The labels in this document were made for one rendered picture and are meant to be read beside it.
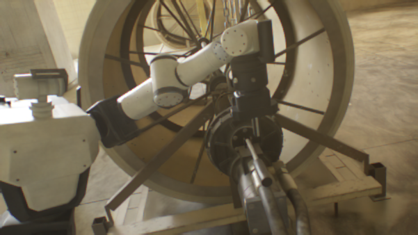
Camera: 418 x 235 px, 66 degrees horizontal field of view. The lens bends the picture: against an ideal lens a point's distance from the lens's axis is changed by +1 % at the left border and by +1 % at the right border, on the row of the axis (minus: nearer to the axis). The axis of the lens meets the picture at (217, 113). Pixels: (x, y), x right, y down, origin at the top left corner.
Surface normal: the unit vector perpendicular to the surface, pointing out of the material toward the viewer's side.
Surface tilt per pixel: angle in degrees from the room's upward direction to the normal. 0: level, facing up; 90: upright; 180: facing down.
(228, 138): 90
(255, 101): 90
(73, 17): 90
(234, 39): 90
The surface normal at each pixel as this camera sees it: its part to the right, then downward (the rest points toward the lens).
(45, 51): 0.10, 0.34
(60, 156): 0.63, 0.28
